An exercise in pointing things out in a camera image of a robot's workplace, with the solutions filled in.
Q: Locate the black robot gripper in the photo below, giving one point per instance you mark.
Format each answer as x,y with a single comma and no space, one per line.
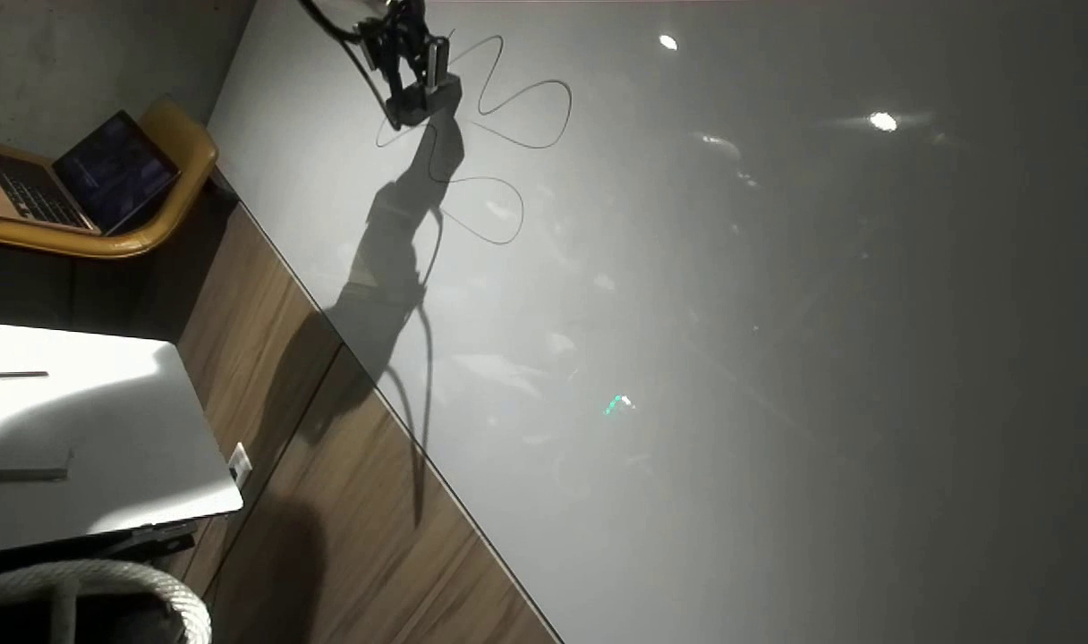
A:
400,28

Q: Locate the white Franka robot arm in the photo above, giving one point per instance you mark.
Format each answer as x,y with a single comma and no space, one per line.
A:
361,9

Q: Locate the large grey whiteboard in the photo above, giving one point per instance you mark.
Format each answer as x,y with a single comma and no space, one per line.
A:
746,358

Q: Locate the laptop on wooden tray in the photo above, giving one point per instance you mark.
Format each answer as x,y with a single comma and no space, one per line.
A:
151,225

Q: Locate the open laptop computer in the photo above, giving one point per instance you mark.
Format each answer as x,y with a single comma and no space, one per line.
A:
103,174

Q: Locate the small white table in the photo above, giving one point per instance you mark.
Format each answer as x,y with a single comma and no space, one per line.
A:
91,501

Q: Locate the thick grey marker strip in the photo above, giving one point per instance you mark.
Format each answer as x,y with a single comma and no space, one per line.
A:
18,465

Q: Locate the white wall socket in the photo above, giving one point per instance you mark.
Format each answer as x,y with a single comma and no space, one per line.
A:
243,465

